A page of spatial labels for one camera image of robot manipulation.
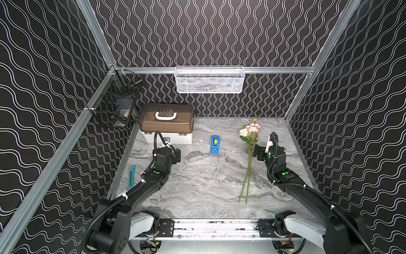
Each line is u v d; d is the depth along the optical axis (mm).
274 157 610
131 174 910
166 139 748
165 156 646
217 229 761
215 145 1013
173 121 1063
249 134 1033
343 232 398
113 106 942
